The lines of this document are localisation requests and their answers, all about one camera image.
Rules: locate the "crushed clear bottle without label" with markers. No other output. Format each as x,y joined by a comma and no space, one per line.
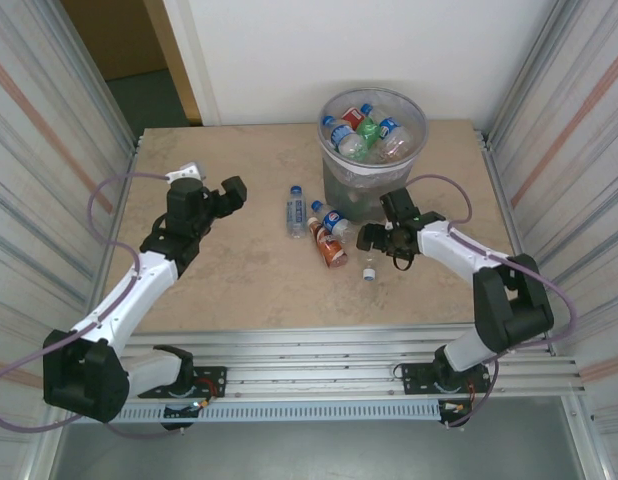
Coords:
370,273

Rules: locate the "green bottle with yellow cap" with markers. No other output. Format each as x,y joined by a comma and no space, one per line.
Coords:
369,131

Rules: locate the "clear bottle blue Pepsi label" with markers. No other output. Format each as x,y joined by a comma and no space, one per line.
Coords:
334,220
341,135
389,128

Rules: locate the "red and gold snack wrapper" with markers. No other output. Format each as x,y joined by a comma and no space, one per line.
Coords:
353,118

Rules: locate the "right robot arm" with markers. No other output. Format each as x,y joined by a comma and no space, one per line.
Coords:
514,305

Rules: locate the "grey mesh waste bin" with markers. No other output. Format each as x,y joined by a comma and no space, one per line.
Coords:
349,195

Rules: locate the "translucent plastic bin liner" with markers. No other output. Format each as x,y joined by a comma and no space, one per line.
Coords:
356,169

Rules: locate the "brown label tea bottle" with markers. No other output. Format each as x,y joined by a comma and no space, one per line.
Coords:
331,249

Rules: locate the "clear bottle pale blue label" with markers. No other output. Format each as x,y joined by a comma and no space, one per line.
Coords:
297,212

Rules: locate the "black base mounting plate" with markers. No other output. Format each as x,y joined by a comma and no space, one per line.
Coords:
214,377
414,375

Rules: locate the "brown door jamb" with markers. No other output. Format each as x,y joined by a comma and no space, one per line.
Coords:
174,60

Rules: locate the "power lead with yellow connector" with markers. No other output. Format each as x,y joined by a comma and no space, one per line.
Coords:
203,403
454,407

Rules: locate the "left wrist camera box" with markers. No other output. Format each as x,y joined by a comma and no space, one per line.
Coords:
186,172

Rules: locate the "aluminium side rail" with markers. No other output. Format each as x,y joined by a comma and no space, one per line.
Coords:
131,150
496,165

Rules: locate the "aluminium rail bed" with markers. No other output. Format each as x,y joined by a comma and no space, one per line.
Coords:
309,350

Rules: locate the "white door frame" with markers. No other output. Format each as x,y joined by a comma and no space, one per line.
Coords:
193,60

